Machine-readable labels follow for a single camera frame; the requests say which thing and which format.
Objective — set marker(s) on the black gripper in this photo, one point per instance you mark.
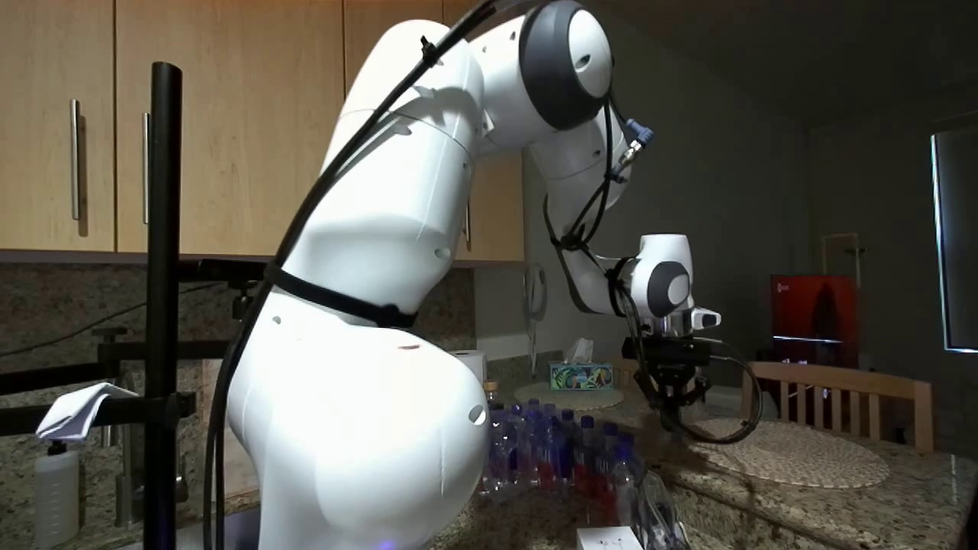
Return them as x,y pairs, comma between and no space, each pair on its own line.
671,372

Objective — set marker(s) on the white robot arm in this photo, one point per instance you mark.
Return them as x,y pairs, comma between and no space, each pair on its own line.
362,431

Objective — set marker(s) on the transparent plastic bag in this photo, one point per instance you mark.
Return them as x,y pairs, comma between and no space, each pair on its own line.
645,508

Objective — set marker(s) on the patterned tissue box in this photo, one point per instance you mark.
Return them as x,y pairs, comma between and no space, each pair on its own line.
579,372

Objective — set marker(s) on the round woven placemat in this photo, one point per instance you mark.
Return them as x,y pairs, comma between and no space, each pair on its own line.
798,456

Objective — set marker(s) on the wooden slatted chair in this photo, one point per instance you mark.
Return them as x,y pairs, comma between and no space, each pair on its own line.
842,397

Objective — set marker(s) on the pack of water bottles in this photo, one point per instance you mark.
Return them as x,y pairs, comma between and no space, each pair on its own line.
543,446

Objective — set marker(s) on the red appliance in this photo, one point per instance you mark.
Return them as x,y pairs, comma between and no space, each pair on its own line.
815,318

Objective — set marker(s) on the white paper box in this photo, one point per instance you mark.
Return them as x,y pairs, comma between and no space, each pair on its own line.
605,540

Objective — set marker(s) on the left window with blind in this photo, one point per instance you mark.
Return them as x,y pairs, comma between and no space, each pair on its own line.
954,219

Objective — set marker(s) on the wooden wall cabinets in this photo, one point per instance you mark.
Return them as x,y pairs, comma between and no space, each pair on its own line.
262,92

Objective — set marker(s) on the black camera stand pole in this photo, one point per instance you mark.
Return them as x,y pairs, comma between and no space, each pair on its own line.
159,403

